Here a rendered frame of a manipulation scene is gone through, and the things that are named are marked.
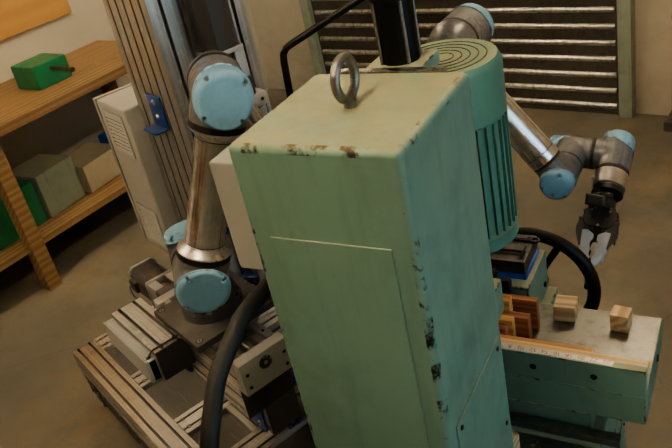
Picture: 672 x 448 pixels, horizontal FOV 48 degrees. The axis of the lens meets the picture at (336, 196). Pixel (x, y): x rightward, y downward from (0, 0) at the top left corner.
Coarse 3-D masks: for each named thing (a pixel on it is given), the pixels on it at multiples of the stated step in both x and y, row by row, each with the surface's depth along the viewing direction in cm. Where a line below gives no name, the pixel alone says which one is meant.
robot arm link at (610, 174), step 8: (600, 168) 177; (608, 168) 175; (616, 168) 175; (592, 176) 179; (600, 176) 176; (608, 176) 174; (616, 176) 174; (624, 176) 175; (592, 184) 178; (616, 184) 174; (624, 184) 174; (624, 192) 176
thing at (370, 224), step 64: (256, 128) 89; (320, 128) 85; (384, 128) 82; (448, 128) 87; (256, 192) 88; (320, 192) 84; (384, 192) 79; (448, 192) 89; (320, 256) 88; (384, 256) 84; (448, 256) 90; (320, 320) 94; (384, 320) 89; (448, 320) 91; (320, 384) 100; (384, 384) 95; (448, 384) 93
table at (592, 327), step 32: (544, 320) 144; (576, 320) 142; (608, 320) 140; (640, 320) 138; (608, 352) 133; (640, 352) 131; (512, 384) 134; (544, 384) 131; (608, 416) 128; (640, 416) 125
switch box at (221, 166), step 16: (224, 160) 93; (224, 176) 94; (224, 192) 95; (240, 192) 94; (224, 208) 96; (240, 208) 95; (240, 224) 97; (240, 240) 98; (240, 256) 100; (256, 256) 98
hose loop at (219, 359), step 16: (256, 288) 100; (240, 304) 98; (256, 304) 98; (240, 320) 96; (224, 336) 95; (240, 336) 95; (224, 352) 93; (224, 368) 93; (208, 384) 92; (224, 384) 92; (208, 400) 91; (208, 416) 91; (208, 432) 91
